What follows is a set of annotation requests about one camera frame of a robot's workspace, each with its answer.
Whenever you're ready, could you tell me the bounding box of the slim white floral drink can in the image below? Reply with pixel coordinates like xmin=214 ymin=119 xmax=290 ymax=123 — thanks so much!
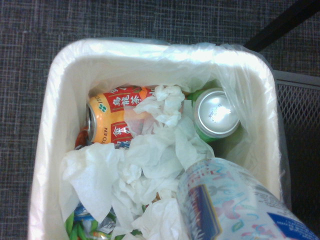
xmin=176 ymin=157 xmax=320 ymax=240

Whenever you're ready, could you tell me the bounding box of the orange tea can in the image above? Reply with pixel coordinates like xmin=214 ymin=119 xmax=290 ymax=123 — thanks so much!
xmin=84 ymin=84 xmax=158 ymax=150

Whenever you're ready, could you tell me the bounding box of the green drink can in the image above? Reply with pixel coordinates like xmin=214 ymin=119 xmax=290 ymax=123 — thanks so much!
xmin=187 ymin=86 xmax=242 ymax=144

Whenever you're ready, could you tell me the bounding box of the clear plastic bin liner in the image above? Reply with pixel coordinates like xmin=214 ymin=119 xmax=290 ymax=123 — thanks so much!
xmin=48 ymin=39 xmax=292 ymax=208

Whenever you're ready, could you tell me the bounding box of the cream plastic trash bin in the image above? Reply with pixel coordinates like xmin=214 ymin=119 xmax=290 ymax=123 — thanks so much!
xmin=27 ymin=37 xmax=292 ymax=240

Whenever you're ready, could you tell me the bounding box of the crumpled white tissue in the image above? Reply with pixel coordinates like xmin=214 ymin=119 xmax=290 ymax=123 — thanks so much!
xmin=133 ymin=84 xmax=186 ymax=129
xmin=59 ymin=117 xmax=216 ymax=240

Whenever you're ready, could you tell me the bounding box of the green printed wrapper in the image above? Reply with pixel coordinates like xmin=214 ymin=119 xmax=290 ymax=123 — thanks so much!
xmin=64 ymin=201 xmax=119 ymax=240

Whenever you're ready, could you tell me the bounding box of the wooden coffee table black frame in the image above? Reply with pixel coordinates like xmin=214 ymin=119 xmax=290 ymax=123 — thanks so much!
xmin=242 ymin=0 xmax=320 ymax=240

